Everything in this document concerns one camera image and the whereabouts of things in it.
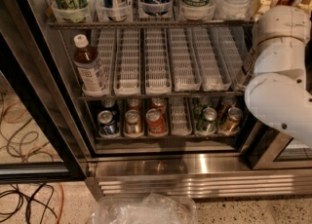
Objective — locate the right tea bottle white cap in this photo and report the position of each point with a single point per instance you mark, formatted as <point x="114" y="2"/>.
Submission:
<point x="246" y="71"/>

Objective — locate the bronze can front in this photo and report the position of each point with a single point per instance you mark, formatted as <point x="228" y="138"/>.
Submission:
<point x="232" y="121"/>

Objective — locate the blue pepsi can front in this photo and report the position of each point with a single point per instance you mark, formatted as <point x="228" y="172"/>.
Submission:
<point x="107" y="124"/>

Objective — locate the stainless steel fridge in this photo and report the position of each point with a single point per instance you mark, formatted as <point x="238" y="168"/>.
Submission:
<point x="180" y="63"/>

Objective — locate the tea bottle white cap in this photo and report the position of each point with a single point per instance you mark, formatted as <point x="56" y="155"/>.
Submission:
<point x="90" y="67"/>
<point x="246" y="71"/>

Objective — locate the left tea bottle white cap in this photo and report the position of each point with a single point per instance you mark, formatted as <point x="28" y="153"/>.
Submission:
<point x="90" y="67"/>

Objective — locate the clear plastic bin with bag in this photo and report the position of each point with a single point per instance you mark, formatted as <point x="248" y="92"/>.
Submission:
<point x="150" y="209"/>

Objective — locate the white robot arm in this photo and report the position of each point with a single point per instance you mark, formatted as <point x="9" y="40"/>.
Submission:
<point x="277" y="93"/>

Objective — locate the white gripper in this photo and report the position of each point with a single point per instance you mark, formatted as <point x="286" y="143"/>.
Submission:
<point x="282" y="22"/>

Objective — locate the gold can front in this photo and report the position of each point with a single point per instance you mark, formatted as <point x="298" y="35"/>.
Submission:
<point x="133" y="125"/>

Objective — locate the red can front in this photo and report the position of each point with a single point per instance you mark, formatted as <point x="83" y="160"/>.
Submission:
<point x="155" y="121"/>

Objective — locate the green can front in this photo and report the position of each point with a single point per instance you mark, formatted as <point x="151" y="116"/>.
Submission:
<point x="206" y="124"/>

